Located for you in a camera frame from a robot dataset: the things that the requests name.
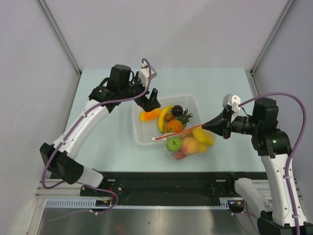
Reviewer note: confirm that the yellow toy mango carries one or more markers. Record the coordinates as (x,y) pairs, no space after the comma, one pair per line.
(203,136)

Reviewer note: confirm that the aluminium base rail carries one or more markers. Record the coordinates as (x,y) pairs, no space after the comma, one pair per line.
(63,190)

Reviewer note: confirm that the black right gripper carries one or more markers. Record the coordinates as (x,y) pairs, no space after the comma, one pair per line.
(220,124)

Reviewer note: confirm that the clear zip bag red zipper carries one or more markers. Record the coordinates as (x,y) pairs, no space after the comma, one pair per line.
(182,134)

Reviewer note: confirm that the orange toy fruit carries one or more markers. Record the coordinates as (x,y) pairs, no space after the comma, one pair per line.
(189,146)

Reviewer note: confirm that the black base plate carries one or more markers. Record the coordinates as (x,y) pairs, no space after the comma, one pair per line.
(178,189)

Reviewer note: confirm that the green toy bell pepper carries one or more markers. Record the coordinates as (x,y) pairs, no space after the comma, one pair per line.
(173,144)

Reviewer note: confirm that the brown toy potato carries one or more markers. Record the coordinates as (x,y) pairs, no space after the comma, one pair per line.
(168,117)

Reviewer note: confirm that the orange toy pineapple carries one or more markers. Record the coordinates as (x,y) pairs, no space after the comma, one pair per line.
(179,123)

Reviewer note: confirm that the white perforated plastic basket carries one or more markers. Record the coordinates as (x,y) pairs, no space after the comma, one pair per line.
(144,131)

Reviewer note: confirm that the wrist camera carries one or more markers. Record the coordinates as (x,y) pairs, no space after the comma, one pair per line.
(143,73)
(232,101)

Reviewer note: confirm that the yellow toy banana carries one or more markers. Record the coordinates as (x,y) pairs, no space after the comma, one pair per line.
(161,118)

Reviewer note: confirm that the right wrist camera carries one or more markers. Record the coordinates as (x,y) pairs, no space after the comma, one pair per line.
(232,101)

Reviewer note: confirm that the aluminium frame post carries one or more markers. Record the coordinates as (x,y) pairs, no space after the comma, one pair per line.
(273,34)
(58,35)

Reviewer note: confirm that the yellow toy bell pepper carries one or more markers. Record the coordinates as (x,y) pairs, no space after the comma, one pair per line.
(202,148)

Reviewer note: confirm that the pink toy peach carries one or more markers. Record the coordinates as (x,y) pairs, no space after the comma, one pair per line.
(178,155)

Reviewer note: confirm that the dark purple toy eggplant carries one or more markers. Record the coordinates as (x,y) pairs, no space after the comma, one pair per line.
(177,110)

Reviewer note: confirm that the aluminium frame post right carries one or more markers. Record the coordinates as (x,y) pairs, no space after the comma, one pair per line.
(273,34)

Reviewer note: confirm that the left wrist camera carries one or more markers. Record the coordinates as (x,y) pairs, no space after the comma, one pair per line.
(143,73)

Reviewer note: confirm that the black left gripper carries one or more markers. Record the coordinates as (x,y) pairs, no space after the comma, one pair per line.
(148,105)

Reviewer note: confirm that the aluminium frame post left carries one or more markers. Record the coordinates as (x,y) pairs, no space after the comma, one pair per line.
(58,35)

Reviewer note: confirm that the orange toy papaya half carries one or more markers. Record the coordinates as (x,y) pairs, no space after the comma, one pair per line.
(151,115)

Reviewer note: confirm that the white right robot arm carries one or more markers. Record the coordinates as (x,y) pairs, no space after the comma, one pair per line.
(283,214)

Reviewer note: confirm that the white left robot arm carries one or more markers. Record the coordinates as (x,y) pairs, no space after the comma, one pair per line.
(122,85)

